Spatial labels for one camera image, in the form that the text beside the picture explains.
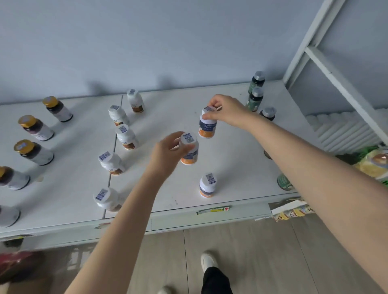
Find person's right hand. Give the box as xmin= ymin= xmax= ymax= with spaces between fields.
xmin=202 ymin=94 xmax=255 ymax=128

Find person's left hand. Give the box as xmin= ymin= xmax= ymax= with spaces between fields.
xmin=145 ymin=131 xmax=196 ymax=182

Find white bottle blue label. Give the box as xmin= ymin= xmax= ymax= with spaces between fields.
xmin=179 ymin=132 xmax=200 ymax=166
xmin=198 ymin=106 xmax=218 ymax=139

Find white orange bottle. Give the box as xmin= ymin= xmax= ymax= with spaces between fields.
xmin=199 ymin=172 xmax=217 ymax=198

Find white metal shelf rack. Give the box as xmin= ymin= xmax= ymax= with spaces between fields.
xmin=0 ymin=0 xmax=388 ymax=252

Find person's left forearm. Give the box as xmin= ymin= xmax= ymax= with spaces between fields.
xmin=65 ymin=172 xmax=170 ymax=294

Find person's right forearm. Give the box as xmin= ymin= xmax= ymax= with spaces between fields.
xmin=245 ymin=116 xmax=388 ymax=294

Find person's right white shoe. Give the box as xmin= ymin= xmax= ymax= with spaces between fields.
xmin=200 ymin=253 xmax=219 ymax=272

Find person's black trousers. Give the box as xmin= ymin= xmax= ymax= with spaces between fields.
xmin=201 ymin=266 xmax=234 ymax=294

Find white radiator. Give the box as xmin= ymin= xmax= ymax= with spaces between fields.
xmin=304 ymin=109 xmax=388 ymax=155

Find yellow cartoon snack strip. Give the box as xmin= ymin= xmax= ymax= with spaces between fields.
xmin=270 ymin=198 xmax=316 ymax=223

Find colourful cartoon snack packets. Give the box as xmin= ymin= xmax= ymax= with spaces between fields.
xmin=353 ymin=147 xmax=388 ymax=182

